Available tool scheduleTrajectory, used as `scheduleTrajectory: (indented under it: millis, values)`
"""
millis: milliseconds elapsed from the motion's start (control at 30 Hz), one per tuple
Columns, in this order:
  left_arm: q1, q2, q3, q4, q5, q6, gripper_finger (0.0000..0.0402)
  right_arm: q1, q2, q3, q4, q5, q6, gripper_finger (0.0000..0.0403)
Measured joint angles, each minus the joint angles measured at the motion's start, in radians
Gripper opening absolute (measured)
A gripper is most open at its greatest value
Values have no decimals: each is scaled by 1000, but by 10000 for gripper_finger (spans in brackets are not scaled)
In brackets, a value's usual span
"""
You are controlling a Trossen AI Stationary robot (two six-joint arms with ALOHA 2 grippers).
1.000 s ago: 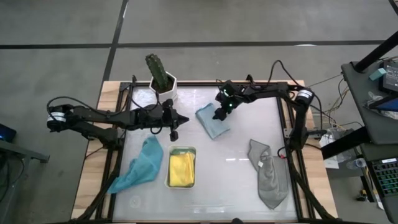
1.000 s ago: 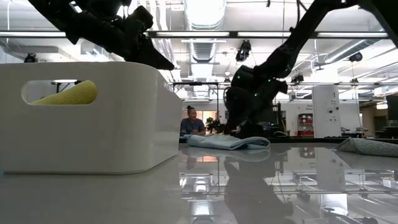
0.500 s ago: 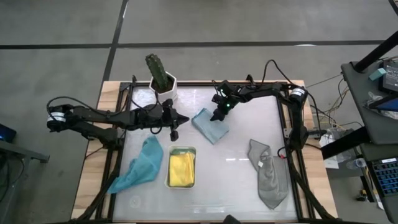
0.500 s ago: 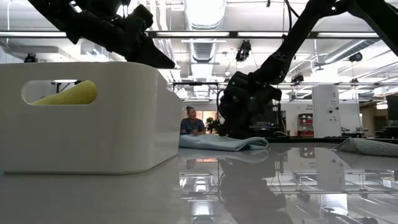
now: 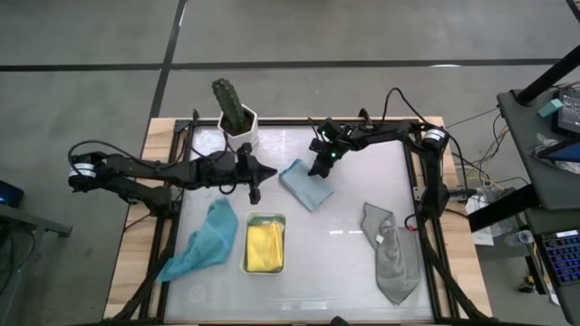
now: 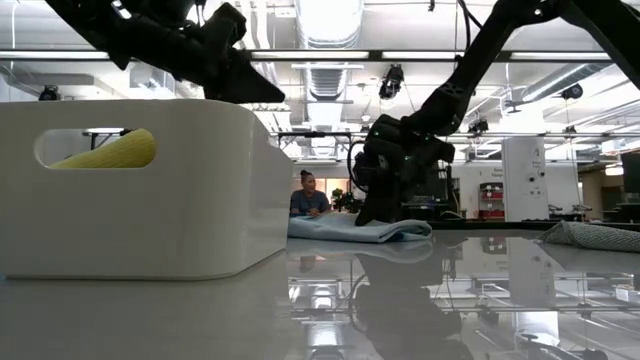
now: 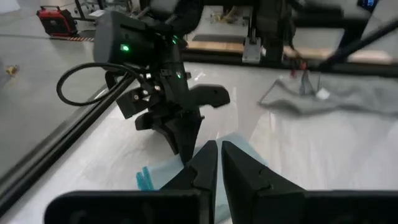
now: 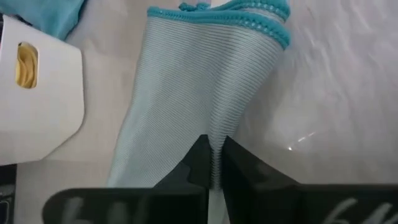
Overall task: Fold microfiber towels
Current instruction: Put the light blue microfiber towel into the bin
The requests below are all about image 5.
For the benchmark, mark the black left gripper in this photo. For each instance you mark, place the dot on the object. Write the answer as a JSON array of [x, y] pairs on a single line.
[[222, 171]]

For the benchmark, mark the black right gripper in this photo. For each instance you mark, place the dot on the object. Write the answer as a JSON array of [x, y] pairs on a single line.
[[335, 142]]

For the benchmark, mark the light blue microfiber towel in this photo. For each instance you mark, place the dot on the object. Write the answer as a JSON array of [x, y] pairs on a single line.
[[308, 185]]

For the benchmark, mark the yellow microfiber towel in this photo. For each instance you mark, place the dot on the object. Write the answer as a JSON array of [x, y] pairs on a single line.
[[265, 249]]

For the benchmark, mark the teal microfiber towel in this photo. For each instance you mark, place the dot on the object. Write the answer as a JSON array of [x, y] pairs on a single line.
[[208, 244]]

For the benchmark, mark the white plastic bin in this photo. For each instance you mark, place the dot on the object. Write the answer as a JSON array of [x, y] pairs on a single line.
[[242, 267]]

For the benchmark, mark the grey microfiber towel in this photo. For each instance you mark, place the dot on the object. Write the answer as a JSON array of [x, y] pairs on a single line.
[[396, 271]]

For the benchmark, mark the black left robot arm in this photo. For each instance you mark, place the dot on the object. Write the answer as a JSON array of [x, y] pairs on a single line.
[[145, 169]]

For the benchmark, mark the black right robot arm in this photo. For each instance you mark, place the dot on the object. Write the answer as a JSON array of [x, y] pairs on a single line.
[[389, 133]]

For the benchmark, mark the white hexagonal plant pot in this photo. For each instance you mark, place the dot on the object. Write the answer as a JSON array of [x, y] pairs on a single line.
[[249, 136]]

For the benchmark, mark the white papers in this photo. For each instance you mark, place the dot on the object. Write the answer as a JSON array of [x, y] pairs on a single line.
[[482, 235]]

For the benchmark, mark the clear plastic bottle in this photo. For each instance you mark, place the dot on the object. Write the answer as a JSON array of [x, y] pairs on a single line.
[[521, 237]]

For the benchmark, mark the dark grey desk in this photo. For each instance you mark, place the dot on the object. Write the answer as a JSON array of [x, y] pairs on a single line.
[[534, 172]]

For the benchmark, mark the small teal box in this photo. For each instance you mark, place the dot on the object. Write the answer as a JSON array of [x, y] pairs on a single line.
[[550, 108]]

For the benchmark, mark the grey metal stand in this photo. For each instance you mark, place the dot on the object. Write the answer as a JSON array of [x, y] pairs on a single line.
[[27, 219]]

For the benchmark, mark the black pole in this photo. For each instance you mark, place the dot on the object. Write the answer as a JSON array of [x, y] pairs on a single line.
[[548, 77]]

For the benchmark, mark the black tablet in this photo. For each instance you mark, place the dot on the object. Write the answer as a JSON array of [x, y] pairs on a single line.
[[566, 153]]

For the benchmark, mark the black computer with blue lights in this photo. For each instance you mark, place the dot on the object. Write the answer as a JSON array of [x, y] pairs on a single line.
[[11, 194]]

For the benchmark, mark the black desk monitor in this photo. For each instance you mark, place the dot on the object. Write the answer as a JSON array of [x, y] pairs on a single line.
[[571, 113]]

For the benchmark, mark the keyboard with coloured keys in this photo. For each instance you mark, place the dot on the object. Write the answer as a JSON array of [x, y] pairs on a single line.
[[564, 258]]

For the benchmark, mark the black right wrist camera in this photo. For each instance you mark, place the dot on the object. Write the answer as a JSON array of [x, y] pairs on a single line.
[[316, 145]]

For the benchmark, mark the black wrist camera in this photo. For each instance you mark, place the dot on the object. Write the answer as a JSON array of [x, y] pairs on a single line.
[[254, 196], [316, 145]]

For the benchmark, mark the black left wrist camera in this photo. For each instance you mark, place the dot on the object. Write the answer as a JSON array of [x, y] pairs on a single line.
[[254, 196]]

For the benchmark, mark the black table frame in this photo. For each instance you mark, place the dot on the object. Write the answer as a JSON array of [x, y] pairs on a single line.
[[290, 121]]

